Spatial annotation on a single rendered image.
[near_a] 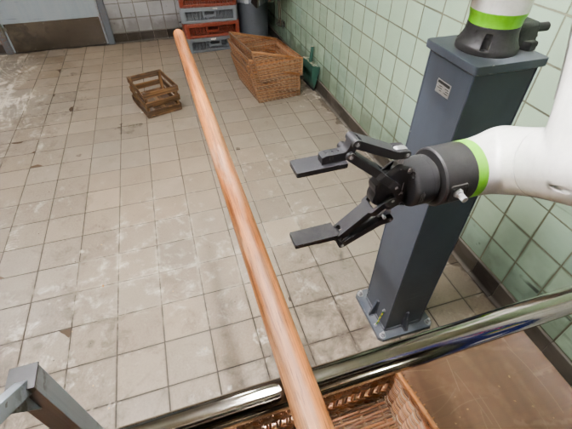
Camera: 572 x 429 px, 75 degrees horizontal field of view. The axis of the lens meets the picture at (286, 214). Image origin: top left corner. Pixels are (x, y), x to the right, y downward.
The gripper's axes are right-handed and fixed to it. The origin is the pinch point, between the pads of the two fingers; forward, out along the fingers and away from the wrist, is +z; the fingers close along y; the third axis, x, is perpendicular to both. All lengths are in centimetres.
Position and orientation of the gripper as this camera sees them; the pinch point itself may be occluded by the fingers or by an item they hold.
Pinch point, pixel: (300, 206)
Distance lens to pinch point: 52.4
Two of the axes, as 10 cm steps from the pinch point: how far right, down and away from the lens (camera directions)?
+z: -9.5, 2.2, -2.2
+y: 0.0, 7.2, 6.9
